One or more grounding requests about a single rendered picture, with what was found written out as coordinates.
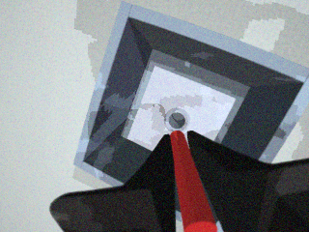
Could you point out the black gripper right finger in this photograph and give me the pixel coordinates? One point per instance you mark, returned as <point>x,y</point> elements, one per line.
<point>244,190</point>

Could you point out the red peg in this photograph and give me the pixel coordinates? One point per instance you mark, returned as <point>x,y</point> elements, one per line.
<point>195,209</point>

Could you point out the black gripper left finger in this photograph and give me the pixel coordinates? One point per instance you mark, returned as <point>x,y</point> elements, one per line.
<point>146,200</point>

